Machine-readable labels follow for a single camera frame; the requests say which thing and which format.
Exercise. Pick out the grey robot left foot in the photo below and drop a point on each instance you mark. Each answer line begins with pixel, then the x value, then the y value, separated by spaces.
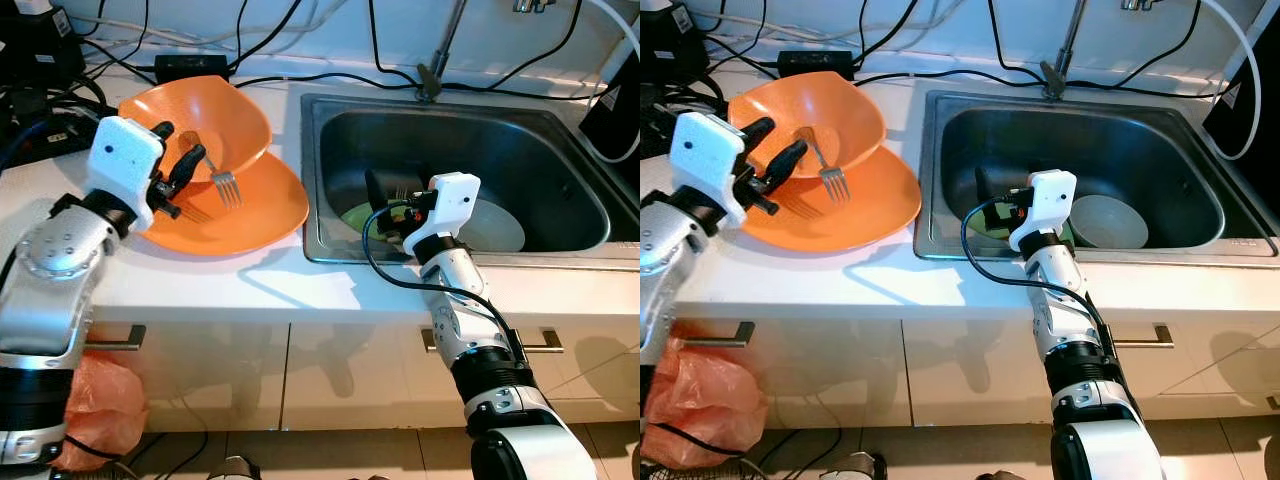
pixel 855 470

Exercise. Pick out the silver metal fork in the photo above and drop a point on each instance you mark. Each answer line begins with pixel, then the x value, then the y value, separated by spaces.
pixel 835 182
pixel 225 185

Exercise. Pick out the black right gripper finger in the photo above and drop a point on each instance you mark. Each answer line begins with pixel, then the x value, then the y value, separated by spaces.
pixel 382 190
pixel 989 184

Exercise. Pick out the orange plastic bag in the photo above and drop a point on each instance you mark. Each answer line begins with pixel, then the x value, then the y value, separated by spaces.
pixel 100 410
pixel 700 400

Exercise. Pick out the stainless steel sink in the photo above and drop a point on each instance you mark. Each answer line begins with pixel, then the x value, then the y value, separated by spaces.
pixel 540 150
pixel 1160 150

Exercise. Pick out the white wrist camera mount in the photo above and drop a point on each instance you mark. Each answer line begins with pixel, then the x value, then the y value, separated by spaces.
pixel 120 160
pixel 1050 200
pixel 700 155
pixel 450 200

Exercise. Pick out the orange bowl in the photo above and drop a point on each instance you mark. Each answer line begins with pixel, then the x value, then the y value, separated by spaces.
pixel 230 110
pixel 850 105

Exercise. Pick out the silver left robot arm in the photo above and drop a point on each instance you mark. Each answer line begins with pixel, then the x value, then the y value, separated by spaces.
pixel 50 290
pixel 665 260

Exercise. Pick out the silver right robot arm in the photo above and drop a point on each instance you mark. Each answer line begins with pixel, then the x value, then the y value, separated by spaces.
pixel 1060 300
pixel 450 300

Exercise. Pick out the black power strip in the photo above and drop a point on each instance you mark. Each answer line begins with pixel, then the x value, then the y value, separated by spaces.
pixel 660 100
pixel 40 110

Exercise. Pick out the black box with white label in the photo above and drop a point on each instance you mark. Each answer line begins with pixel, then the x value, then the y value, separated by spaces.
pixel 35 60
pixel 670 55

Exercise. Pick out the chrome faucet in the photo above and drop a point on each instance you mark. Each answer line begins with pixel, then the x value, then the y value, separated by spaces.
pixel 1068 40
pixel 446 40

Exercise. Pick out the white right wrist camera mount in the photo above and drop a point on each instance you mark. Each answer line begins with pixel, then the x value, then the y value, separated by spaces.
pixel 450 200
pixel 1050 200

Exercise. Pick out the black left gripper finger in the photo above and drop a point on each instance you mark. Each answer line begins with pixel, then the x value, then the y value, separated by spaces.
pixel 757 132
pixel 785 162
pixel 188 165
pixel 163 131

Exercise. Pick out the black power adapter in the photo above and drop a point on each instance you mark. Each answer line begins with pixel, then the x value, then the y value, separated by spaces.
pixel 815 65
pixel 190 68

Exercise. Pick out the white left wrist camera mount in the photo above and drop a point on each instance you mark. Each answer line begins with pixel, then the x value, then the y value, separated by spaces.
pixel 120 160
pixel 700 155

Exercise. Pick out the orange plate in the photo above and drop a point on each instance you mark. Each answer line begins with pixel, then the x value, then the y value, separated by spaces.
pixel 270 215
pixel 880 210

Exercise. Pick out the black appliance box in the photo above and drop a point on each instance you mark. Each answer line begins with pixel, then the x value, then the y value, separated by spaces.
pixel 1232 120
pixel 615 110

